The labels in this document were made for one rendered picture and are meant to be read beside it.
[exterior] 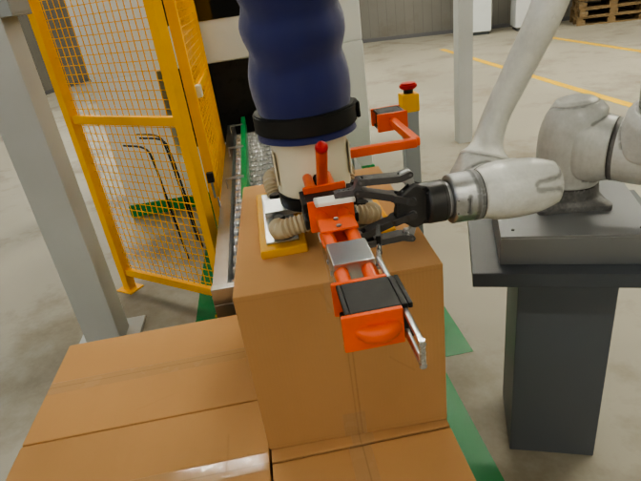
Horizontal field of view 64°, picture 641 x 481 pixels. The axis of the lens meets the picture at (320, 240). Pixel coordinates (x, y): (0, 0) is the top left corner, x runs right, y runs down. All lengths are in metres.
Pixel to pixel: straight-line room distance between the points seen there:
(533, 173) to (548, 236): 0.42
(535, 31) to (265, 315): 0.71
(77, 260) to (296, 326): 1.63
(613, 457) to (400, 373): 1.02
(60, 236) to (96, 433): 1.22
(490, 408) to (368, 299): 1.46
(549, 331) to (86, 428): 1.25
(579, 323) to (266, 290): 0.95
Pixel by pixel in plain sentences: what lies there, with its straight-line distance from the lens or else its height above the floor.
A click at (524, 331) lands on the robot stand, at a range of 1.61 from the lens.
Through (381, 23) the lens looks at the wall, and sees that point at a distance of 12.86.
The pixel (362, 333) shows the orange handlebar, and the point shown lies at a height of 1.08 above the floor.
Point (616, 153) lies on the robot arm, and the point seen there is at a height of 1.00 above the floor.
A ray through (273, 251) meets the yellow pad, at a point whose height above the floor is 0.96.
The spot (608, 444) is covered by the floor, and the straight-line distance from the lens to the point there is 2.02.
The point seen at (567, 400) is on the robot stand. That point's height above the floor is 0.23.
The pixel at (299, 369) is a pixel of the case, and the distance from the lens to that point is 1.08.
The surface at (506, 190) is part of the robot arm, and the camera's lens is 0.94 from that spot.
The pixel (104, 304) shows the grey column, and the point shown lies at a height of 0.25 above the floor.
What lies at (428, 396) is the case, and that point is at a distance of 1.18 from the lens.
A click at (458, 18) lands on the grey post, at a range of 4.61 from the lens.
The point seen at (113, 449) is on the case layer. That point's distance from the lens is 1.38.
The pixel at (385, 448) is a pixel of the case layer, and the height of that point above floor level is 0.54.
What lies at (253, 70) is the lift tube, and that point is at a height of 1.30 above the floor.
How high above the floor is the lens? 1.45
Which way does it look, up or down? 27 degrees down
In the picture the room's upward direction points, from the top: 8 degrees counter-clockwise
